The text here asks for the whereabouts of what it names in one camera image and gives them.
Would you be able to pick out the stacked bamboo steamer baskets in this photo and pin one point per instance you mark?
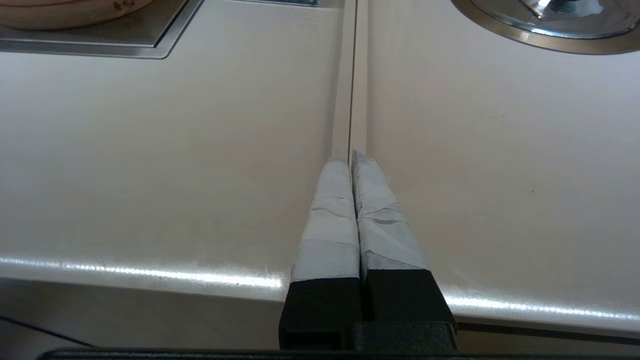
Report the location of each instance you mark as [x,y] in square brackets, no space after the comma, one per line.
[60,12]

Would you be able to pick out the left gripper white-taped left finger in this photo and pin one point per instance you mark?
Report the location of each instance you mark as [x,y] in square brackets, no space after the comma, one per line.
[327,235]

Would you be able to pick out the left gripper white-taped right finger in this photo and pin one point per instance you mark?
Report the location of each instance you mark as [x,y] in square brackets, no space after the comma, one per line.
[390,245]

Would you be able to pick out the steel steamer base plate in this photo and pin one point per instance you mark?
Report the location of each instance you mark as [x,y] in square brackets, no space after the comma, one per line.
[140,35]

